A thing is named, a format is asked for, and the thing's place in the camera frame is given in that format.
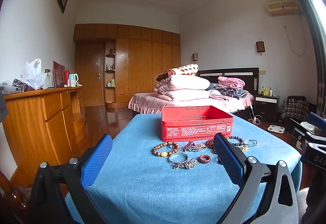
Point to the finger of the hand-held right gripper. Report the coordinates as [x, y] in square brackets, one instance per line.
[293, 128]
[318, 121]

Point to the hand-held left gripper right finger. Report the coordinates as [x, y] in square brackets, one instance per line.
[229, 160]

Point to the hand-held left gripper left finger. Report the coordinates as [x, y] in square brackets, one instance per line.
[96, 160]

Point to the red tin box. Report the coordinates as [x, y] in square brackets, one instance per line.
[193, 132]

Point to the white bathroom scale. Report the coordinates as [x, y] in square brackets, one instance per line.
[276, 129]

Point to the plaid bag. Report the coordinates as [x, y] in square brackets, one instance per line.
[294, 109]

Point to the thin silver bangle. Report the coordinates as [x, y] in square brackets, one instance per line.
[244, 142]

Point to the dark nightstand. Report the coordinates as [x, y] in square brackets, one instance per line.
[267, 108]

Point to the silver pink wrist watch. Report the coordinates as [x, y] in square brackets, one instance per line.
[194, 147]

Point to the yellow plush toy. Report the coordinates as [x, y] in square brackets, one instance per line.
[266, 91]

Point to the blue tablecloth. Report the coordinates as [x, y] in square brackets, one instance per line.
[152, 188]

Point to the folded plaid clothes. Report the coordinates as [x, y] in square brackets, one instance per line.
[231, 93]

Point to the wooden dresser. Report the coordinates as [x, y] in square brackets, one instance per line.
[38, 122]

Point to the bed with pink bedspread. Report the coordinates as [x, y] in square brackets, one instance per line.
[145, 103]

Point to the folded pink clothes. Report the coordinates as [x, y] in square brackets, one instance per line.
[231, 82]

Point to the green box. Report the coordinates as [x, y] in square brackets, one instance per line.
[112, 82]

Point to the pale blue electric kettle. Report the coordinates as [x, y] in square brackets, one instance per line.
[73, 80]

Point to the wooden door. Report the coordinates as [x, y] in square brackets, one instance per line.
[89, 76]

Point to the dark bed headboard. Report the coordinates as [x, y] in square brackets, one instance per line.
[229, 72]

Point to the folded pink quilts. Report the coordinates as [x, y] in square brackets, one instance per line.
[186, 86]

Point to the red thermos bottle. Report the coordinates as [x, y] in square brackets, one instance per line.
[67, 77]

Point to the brown spotted blanket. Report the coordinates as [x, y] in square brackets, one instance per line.
[186, 69]

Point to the wooden wardrobe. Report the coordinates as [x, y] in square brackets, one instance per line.
[142, 66]

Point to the dark patterned cloth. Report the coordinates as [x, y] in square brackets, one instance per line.
[23, 85]

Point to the white plastic bag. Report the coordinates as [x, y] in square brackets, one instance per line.
[34, 74]

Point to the brown wall lamp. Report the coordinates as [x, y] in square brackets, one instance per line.
[260, 47]

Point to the red picture frame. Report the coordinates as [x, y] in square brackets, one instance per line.
[59, 74]

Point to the wall socket with charger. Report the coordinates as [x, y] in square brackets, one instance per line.
[47, 71]

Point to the small wall box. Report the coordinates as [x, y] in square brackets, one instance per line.
[195, 57]

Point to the wall air conditioner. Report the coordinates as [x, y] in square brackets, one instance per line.
[282, 7]

